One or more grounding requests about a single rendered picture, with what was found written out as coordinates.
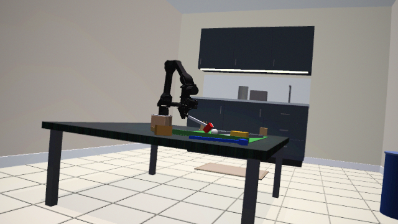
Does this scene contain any yellow rectangular block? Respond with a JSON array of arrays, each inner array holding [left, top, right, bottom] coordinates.
[[230, 131, 249, 138]]

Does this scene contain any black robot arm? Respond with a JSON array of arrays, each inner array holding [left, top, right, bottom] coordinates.
[[157, 60, 198, 116]]

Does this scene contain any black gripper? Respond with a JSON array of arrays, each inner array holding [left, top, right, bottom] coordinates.
[[171, 95, 197, 119]]

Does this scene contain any green putting mat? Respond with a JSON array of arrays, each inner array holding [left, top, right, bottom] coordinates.
[[176, 131, 268, 143]]

